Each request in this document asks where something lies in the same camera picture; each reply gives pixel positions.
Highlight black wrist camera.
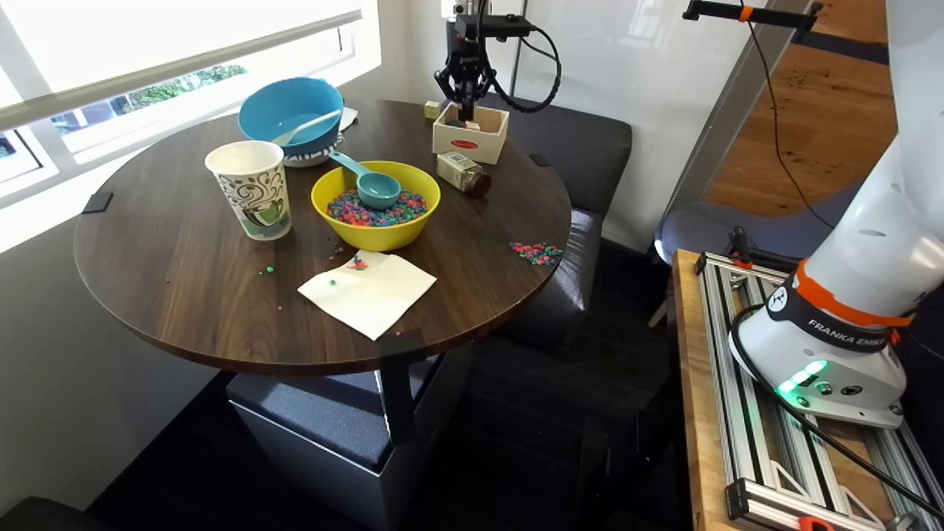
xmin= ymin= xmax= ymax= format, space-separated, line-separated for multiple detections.
xmin=474 ymin=10 xmax=536 ymax=43

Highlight white paper napkin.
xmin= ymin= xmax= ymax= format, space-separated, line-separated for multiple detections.
xmin=294 ymin=246 xmax=438 ymax=344

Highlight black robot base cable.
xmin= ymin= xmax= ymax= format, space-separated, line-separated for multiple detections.
xmin=722 ymin=299 xmax=944 ymax=524

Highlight dark leather armchair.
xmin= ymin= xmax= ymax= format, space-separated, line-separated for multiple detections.
xmin=441 ymin=86 xmax=638 ymax=354

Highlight black boom with orange clamps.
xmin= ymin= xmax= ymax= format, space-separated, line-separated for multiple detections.
xmin=682 ymin=0 xmax=894 ymax=63

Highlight flat black rectangular plate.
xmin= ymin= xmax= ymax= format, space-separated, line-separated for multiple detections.
xmin=80 ymin=186 xmax=121 ymax=218

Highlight light wooden robot platform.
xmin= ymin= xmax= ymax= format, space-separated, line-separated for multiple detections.
xmin=670 ymin=246 xmax=944 ymax=531

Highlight thin black hanging cable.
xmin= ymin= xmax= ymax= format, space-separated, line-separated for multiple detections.
xmin=747 ymin=21 xmax=840 ymax=233

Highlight colourful candies heap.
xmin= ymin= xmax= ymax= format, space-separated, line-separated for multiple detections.
xmin=325 ymin=186 xmax=431 ymax=233

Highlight grey metal stand leg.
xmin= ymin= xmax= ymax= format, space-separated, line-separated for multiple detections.
xmin=658 ymin=0 xmax=826 ymax=243

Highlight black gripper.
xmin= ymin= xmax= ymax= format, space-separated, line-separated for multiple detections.
xmin=433 ymin=15 xmax=496 ymax=122

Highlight blue bowl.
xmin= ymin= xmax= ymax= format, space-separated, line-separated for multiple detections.
xmin=232 ymin=74 xmax=348 ymax=156

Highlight teal measuring scoop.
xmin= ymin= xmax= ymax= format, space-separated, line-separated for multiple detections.
xmin=325 ymin=146 xmax=407 ymax=211

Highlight dark grey chair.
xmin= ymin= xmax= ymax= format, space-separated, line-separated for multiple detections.
xmin=651 ymin=187 xmax=860 ymax=273

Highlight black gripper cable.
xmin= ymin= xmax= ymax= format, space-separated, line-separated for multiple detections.
xmin=487 ymin=21 xmax=565 ymax=117

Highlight yellow bowl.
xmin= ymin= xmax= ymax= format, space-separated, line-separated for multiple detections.
xmin=307 ymin=156 xmax=444 ymax=257

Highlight aluminium profile frame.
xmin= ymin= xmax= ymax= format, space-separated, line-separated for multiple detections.
xmin=694 ymin=251 xmax=944 ymax=531

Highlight pale wooden toy box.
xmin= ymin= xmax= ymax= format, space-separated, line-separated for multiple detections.
xmin=431 ymin=96 xmax=514 ymax=168

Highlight pale blue spoon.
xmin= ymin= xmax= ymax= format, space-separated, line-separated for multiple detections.
xmin=272 ymin=103 xmax=348 ymax=149

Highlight thin grey pole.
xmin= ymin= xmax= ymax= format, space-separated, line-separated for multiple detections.
xmin=508 ymin=0 xmax=530 ymax=99

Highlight round dark wooden table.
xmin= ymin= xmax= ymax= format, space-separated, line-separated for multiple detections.
xmin=71 ymin=90 xmax=574 ymax=447

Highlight printed paper cup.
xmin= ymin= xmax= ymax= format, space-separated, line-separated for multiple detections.
xmin=199 ymin=134 xmax=297 ymax=243

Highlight scattered colourful candies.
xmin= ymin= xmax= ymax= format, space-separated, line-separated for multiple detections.
xmin=508 ymin=236 xmax=565 ymax=270

